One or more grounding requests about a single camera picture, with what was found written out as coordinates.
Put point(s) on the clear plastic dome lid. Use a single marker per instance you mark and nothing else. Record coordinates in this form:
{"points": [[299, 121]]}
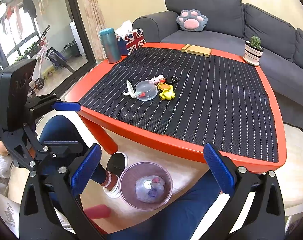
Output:
{"points": [[145, 90]]}

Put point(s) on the red coffee table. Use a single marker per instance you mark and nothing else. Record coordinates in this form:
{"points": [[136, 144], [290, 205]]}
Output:
{"points": [[100, 124]]}

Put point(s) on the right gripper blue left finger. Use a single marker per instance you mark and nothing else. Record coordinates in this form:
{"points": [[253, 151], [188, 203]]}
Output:
{"points": [[82, 169]]}

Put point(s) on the pink trash bin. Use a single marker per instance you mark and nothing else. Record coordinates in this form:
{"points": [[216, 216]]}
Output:
{"points": [[146, 186]]}

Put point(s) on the person's left hand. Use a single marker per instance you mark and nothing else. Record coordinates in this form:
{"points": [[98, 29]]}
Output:
{"points": [[1, 148]]}

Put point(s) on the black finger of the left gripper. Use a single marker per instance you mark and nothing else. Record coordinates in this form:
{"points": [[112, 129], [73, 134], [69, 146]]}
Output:
{"points": [[63, 149]]}

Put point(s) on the cat paw cushion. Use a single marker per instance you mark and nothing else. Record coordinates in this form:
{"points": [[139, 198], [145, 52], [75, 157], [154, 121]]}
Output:
{"points": [[191, 20]]}

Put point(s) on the pink pig keychain toy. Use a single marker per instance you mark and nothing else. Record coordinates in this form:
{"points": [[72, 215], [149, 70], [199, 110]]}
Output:
{"points": [[158, 79]]}

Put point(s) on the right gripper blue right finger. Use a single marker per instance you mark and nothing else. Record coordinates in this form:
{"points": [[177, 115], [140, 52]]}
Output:
{"points": [[218, 164]]}

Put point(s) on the teal thermos bottle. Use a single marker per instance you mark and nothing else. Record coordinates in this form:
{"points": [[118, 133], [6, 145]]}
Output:
{"points": [[109, 42]]}

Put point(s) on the dark grey sofa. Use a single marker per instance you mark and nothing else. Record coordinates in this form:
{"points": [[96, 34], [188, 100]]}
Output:
{"points": [[230, 24]]}

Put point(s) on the black striped table mat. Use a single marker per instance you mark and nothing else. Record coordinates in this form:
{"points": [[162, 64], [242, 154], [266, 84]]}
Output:
{"points": [[217, 100]]}

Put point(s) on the orange keychain charm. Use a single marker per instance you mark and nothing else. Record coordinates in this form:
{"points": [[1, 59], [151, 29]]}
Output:
{"points": [[163, 86]]}

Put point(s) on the yellow paper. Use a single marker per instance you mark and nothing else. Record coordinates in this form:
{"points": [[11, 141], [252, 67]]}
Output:
{"points": [[167, 94]]}

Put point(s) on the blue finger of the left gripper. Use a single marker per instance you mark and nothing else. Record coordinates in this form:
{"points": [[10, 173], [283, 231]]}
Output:
{"points": [[66, 106]]}

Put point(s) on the wooden phone stand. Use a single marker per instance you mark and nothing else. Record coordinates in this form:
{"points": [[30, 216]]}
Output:
{"points": [[196, 50]]}

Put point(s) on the pink bicycle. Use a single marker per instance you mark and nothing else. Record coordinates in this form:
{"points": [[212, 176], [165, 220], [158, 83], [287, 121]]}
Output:
{"points": [[41, 48]]}

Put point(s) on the black slipper with sock foot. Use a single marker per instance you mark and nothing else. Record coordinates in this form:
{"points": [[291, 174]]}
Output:
{"points": [[116, 165]]}

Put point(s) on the union jack tissue box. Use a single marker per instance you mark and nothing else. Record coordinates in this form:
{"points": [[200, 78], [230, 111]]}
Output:
{"points": [[129, 39]]}

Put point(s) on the curtain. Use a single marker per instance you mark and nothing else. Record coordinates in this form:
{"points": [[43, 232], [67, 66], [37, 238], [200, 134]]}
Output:
{"points": [[96, 23]]}

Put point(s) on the person's blue jeans leg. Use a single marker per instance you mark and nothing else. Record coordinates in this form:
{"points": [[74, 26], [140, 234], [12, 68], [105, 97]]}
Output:
{"points": [[178, 220]]}

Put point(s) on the potted cactus striped pot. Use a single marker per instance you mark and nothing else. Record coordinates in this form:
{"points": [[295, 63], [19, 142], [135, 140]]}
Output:
{"points": [[253, 51]]}

